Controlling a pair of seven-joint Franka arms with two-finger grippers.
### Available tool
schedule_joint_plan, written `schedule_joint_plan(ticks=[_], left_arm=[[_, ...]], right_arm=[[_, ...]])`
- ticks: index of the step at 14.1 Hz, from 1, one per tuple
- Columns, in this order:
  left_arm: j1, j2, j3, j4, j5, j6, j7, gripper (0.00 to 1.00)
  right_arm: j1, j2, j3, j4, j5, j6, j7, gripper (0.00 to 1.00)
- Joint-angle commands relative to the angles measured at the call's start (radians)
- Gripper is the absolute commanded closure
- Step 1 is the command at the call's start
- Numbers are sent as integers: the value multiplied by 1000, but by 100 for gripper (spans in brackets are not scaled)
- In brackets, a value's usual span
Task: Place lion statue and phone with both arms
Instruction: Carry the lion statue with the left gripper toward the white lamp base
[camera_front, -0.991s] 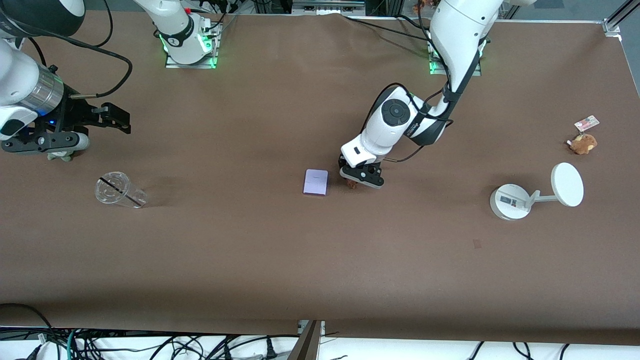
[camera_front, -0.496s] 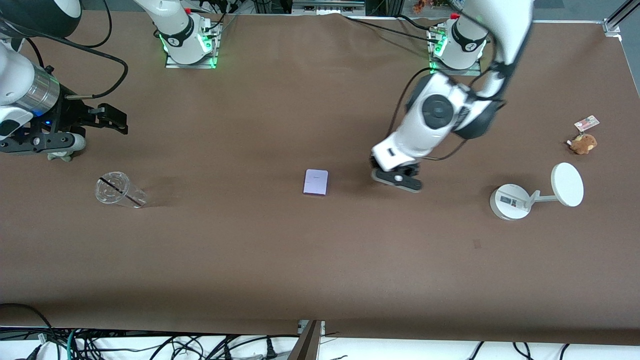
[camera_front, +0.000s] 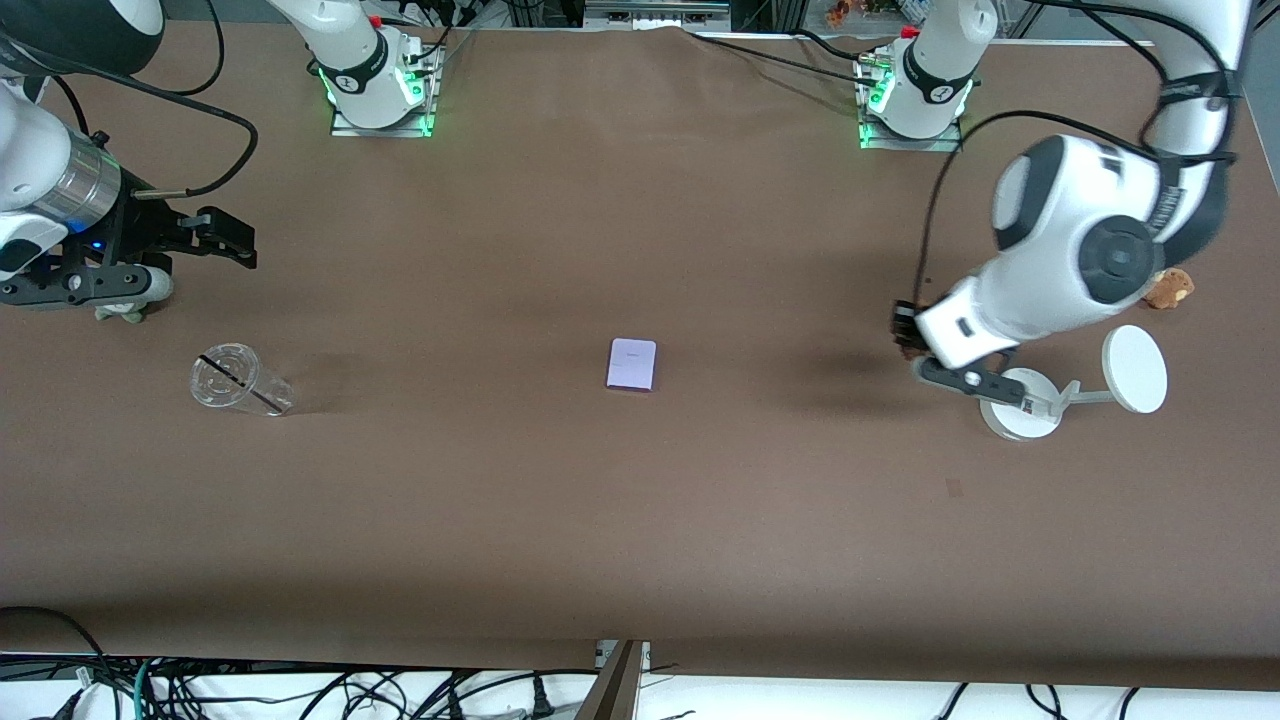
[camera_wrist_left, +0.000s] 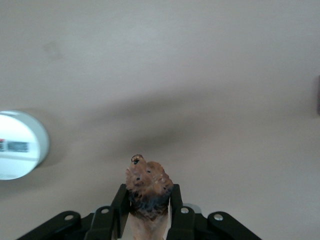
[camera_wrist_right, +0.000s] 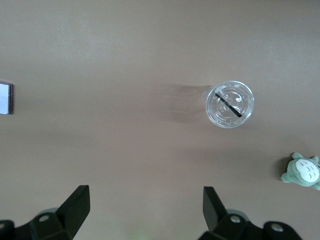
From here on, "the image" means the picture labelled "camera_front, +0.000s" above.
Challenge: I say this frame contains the white round desk lamp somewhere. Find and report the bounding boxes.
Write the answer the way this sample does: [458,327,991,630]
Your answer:
[980,325,1169,442]

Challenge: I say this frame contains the clear plastic cup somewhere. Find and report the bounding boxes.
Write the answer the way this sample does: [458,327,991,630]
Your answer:
[190,343,294,418]

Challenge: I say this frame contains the black straw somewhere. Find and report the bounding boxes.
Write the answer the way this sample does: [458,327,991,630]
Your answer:
[198,354,286,413]

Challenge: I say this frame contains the orange toys behind table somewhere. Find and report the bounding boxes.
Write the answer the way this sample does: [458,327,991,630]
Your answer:
[825,0,901,27]

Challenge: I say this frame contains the brown table cover sheet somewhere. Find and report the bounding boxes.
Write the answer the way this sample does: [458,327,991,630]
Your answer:
[0,22,1280,691]

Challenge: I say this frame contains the right gripper black side bracket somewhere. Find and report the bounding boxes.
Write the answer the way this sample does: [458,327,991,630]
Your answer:
[180,208,258,271]

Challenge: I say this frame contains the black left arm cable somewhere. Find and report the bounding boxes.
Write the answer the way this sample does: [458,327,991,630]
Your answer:
[915,110,1241,301]

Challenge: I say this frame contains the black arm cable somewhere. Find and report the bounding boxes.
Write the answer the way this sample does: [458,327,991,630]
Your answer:
[0,35,259,199]
[915,110,1241,301]

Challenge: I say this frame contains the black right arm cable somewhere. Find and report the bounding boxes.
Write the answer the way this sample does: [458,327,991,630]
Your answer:
[0,35,259,199]

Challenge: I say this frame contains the brown plush keychain toy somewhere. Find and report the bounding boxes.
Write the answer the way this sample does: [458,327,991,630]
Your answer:
[1143,267,1196,310]

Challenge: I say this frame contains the black cable across table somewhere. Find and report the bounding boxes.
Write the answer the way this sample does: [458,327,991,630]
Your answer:
[685,28,881,86]

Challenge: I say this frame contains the black floor cable loop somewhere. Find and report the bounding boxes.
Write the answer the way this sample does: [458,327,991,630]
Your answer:
[0,605,123,720]

